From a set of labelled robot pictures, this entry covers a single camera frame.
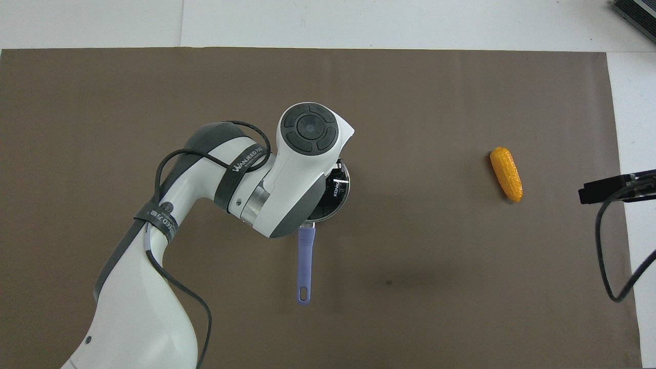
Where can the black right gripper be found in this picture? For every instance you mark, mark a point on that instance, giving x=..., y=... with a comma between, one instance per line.
x=644, y=185

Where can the yellow toy corn cob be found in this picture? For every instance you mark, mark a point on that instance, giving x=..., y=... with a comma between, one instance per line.
x=506, y=173

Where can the glass lid purple knob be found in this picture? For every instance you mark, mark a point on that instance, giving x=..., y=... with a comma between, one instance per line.
x=338, y=197

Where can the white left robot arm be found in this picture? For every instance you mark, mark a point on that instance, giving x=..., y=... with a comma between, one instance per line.
x=292, y=179

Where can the brown table mat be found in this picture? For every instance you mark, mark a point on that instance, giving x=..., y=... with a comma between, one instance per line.
x=461, y=102

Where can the black ribbed metal box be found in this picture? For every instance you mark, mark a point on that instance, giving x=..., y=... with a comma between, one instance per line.
x=638, y=13

